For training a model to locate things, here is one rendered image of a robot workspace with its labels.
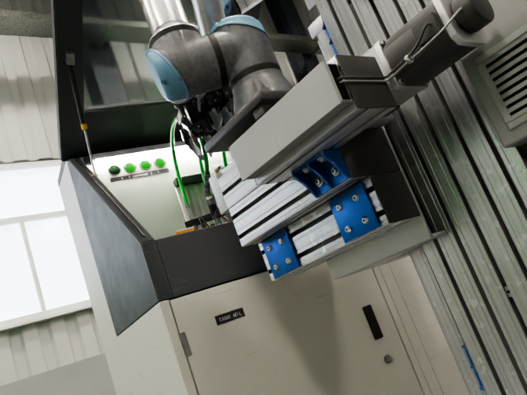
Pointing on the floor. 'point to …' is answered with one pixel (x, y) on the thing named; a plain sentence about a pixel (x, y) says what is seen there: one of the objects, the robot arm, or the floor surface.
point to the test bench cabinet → (156, 341)
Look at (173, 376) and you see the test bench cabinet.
